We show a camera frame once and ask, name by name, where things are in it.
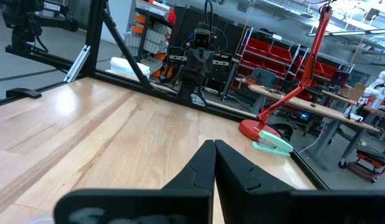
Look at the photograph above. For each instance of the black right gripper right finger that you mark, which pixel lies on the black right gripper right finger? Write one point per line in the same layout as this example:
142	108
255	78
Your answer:
239	183

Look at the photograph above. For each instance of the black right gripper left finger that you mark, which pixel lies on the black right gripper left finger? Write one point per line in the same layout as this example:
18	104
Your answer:
198	177

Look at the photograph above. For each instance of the black Trossen-labelled robot arm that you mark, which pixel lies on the black Trossen-labelled robot arm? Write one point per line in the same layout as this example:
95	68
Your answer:
24	18

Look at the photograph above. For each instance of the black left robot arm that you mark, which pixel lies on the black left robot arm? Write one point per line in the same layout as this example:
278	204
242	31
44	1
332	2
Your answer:
192	84

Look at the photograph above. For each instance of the grey and orange bin rack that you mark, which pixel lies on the grey and orange bin rack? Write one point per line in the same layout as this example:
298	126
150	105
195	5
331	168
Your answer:
155	34

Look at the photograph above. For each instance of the mint green stapler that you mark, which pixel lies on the mint green stapler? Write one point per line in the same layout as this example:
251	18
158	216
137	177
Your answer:
273	143

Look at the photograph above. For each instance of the red desk lamp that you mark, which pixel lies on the red desk lamp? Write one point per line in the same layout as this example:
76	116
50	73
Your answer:
251	129

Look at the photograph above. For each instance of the black round chair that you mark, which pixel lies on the black round chair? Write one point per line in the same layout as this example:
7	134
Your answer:
283	130

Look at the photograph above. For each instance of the white foam bundle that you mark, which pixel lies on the white foam bundle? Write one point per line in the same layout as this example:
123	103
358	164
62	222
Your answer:
130	67

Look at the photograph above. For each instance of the red bin shelf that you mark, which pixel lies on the red bin shelf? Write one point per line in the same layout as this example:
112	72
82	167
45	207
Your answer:
273	53

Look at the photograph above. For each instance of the wooden workbench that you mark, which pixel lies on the wooden workbench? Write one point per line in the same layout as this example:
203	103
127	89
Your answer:
304	104

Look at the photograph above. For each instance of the red rolling cart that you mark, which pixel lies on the red rolling cart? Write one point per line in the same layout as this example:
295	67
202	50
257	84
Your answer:
367	160

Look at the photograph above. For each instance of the white humanoid robot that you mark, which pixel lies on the white humanoid robot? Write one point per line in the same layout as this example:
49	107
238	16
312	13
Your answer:
379	85

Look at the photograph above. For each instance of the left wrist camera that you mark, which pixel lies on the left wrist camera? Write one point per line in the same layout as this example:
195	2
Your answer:
202	39

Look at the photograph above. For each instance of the black aluminium table frame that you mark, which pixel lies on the black aluminium table frame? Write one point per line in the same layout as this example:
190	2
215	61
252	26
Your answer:
96	31

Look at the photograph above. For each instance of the silver metal bracket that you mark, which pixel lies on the silver metal bracket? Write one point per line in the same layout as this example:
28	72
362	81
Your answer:
77	63

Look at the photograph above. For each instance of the black edge bracket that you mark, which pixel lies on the black edge bracket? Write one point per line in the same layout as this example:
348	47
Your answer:
22	92

